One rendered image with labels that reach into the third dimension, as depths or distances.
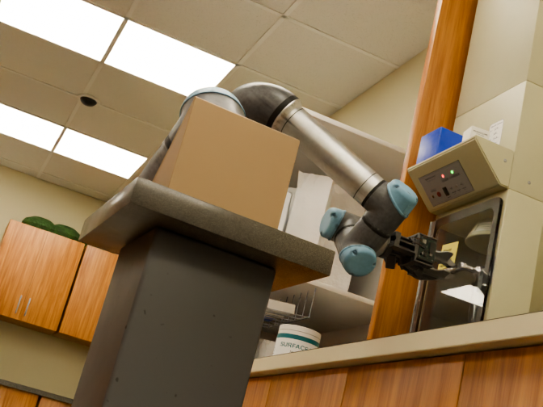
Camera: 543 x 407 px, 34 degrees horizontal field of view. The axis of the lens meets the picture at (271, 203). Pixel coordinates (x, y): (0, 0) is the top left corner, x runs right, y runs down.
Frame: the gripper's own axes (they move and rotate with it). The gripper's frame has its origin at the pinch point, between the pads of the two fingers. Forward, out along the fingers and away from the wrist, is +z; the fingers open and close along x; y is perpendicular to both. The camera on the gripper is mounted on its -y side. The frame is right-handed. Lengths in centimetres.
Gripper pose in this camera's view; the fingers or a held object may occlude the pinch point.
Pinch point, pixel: (448, 270)
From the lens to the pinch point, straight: 218.4
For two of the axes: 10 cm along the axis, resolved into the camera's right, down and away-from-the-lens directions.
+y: 3.9, -2.6, -8.8
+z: 8.9, 3.3, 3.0
